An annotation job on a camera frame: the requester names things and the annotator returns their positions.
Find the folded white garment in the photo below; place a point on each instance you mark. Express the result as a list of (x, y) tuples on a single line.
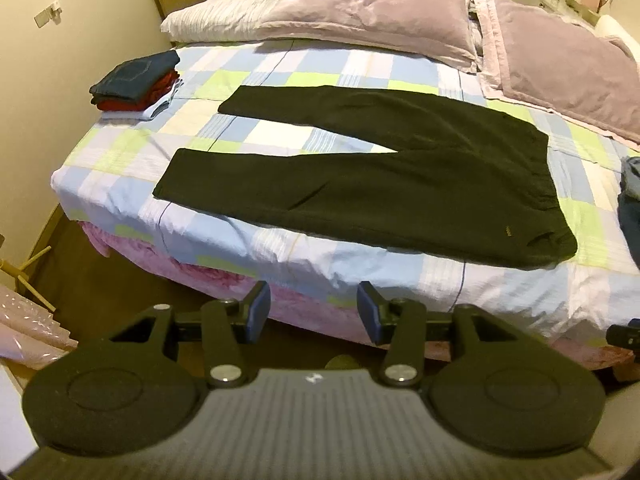
[(160, 107)]

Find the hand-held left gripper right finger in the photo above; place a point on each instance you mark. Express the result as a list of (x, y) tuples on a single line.
[(370, 312)]

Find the large purple pillow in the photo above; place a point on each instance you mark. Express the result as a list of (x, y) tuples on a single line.
[(560, 60)]

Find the folded red garment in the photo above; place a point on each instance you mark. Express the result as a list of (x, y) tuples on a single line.
[(142, 97)]

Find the checkered bed sheet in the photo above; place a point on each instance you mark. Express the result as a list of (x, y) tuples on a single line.
[(125, 160)]

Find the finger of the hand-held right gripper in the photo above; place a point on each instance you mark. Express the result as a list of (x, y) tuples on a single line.
[(625, 335)]

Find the pink tissue box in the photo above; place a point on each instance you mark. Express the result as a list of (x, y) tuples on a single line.
[(594, 0)]

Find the white padded headboard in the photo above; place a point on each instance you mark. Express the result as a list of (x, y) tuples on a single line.
[(617, 27)]

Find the wooden stick rack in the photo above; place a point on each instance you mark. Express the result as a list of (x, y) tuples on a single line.
[(31, 288)]

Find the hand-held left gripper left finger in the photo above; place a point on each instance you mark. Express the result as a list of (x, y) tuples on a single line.
[(260, 312)]

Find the folded navy jeans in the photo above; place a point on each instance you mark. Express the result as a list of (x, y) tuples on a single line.
[(135, 72)]

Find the pink plastic wrapping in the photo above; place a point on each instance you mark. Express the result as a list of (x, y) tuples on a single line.
[(25, 325)]

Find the black pants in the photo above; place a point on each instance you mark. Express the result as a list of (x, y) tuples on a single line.
[(400, 185)]

